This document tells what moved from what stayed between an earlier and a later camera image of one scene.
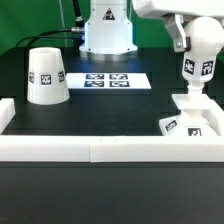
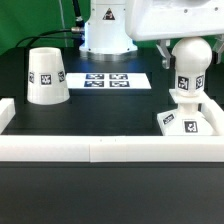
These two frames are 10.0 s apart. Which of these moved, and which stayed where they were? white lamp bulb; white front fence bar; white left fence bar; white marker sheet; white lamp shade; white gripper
Moved: white lamp bulb; white gripper
Stayed: white front fence bar; white lamp shade; white left fence bar; white marker sheet
